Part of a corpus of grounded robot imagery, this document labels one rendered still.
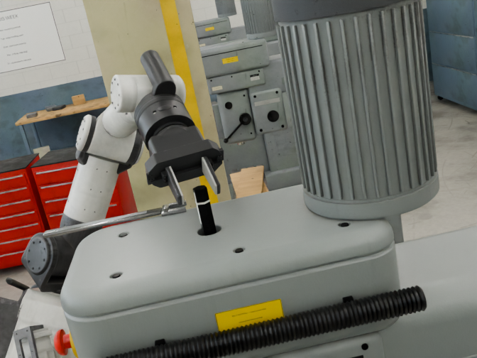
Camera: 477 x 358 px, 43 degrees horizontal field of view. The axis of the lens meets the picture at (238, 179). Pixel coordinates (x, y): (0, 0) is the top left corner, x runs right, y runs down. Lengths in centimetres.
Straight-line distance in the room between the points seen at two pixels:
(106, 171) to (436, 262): 70
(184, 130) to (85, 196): 42
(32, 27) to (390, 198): 941
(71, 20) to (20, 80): 124
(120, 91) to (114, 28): 154
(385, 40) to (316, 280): 32
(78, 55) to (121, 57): 742
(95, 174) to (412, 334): 73
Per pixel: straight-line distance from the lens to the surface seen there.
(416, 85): 84
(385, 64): 80
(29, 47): 1011
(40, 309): 136
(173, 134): 96
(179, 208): 100
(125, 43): 258
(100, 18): 258
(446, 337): 95
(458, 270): 98
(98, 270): 88
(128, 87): 104
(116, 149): 128
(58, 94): 1012
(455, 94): 880
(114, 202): 564
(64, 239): 136
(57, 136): 1025
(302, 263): 81
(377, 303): 82
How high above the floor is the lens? 223
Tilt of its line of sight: 18 degrees down
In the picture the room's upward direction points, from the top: 11 degrees counter-clockwise
